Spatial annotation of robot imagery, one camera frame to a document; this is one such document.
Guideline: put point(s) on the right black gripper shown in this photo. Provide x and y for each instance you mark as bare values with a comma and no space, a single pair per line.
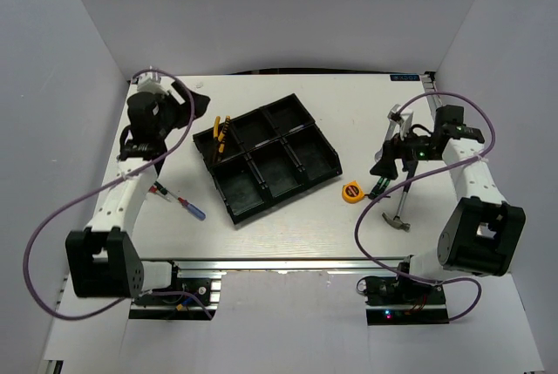
393,148

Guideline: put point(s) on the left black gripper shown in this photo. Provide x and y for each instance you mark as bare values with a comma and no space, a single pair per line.
183,110

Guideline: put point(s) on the green black precision screwdriver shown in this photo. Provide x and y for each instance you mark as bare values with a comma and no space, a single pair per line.
379,186

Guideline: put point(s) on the yellow long-nose pliers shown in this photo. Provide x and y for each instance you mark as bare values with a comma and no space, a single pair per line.
216,140

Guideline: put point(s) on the yellow black pliers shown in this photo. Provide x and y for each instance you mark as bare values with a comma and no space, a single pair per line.
223,135

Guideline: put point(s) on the orange tape measure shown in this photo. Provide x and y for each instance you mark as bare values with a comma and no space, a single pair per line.
352,193

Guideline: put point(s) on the blue handle screwdriver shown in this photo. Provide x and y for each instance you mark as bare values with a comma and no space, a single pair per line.
191,208

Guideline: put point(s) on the silver wrench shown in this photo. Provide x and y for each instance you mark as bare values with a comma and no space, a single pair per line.
398,122

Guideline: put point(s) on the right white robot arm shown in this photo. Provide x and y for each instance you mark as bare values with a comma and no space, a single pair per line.
481,235

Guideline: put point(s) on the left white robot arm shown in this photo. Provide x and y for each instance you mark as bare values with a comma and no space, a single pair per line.
102,259

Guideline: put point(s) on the black six-compartment tray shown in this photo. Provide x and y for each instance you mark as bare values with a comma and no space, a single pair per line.
272,154

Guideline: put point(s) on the black handle claw hammer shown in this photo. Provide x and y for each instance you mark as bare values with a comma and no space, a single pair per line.
395,221

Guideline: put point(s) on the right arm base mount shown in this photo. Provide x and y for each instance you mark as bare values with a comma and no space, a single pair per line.
398,301

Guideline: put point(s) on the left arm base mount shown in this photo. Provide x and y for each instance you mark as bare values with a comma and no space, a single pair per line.
198,296

